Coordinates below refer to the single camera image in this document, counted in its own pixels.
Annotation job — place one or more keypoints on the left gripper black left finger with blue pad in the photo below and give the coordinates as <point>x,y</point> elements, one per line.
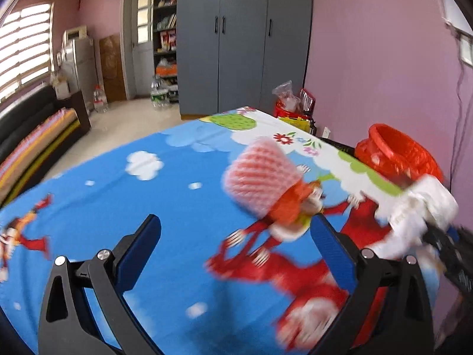
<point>67,325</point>

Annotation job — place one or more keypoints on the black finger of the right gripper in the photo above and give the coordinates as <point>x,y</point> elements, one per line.
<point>439,240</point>

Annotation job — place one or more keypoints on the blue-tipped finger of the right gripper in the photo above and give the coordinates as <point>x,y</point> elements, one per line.
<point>453,233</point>

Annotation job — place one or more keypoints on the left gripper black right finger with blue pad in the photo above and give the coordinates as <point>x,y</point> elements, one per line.
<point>405,324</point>

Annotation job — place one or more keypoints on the white tissue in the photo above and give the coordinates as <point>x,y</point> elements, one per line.
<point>425,202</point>

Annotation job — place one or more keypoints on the pink foam fruit net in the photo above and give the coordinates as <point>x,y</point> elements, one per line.
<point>266,183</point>

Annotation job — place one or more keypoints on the orange-lined trash bin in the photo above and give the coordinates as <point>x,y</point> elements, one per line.
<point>395,155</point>

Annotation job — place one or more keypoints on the cartoon blue tablecloth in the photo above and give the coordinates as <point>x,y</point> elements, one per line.
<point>177,175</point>

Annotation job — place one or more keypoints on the striped sofa cushion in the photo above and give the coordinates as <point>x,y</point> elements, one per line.
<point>27,165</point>

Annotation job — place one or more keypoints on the yellow plastic bag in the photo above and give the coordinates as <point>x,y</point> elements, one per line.
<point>300,123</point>

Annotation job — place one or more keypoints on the red bucket with bags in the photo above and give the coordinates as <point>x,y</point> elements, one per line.
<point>290,105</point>

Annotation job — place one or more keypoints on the white wifi router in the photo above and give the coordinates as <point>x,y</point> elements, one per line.
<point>455,18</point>

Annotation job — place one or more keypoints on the water bottle red label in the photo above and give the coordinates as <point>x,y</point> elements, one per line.
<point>99,100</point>

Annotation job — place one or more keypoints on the large water bottle green label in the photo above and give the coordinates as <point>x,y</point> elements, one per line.
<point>159,92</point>

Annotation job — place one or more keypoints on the silver refrigerator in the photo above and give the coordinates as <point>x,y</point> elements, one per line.
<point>79,68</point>

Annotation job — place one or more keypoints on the brown cardboard sheet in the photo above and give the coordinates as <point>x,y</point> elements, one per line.
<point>112,70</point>

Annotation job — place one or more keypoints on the dark bookshelf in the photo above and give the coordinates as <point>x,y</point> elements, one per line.
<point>164,28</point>

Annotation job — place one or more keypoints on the grey wardrobe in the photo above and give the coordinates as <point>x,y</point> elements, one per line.
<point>233,53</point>

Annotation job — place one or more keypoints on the window zebra blind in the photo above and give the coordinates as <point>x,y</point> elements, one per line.
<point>26,47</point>

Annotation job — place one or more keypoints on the white microwave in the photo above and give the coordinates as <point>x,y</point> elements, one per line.
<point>74,33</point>

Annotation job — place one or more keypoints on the grey panel door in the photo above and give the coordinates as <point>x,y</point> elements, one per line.
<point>142,46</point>

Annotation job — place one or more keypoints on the white wall socket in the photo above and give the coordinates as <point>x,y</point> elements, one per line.
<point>466,50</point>

